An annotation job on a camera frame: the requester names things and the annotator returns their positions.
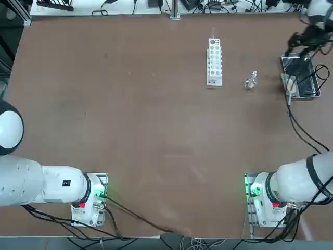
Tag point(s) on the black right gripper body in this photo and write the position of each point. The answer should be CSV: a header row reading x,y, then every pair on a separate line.
x,y
316,36

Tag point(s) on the glass test tube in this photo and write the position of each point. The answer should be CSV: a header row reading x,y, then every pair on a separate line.
x,y
213,32

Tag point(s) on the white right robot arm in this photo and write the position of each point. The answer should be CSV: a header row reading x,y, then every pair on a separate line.
x,y
286,182

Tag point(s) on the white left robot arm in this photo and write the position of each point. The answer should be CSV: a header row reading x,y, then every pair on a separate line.
x,y
39,182

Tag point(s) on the steel tray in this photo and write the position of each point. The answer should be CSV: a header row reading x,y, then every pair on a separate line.
x,y
296,63

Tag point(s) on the white test tube rack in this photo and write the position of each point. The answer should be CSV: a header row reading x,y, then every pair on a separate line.
x,y
214,78

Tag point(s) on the finned black power supply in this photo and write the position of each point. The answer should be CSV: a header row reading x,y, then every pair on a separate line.
x,y
190,4
155,3

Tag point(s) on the black ridged device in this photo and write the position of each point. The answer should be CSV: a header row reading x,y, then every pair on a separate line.
x,y
54,5

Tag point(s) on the aluminium camera post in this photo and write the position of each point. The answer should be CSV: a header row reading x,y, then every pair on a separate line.
x,y
174,10

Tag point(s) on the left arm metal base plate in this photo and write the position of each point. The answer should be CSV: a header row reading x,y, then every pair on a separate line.
x,y
102,179

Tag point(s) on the aluminium frame profile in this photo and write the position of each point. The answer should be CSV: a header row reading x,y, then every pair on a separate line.
x,y
24,13

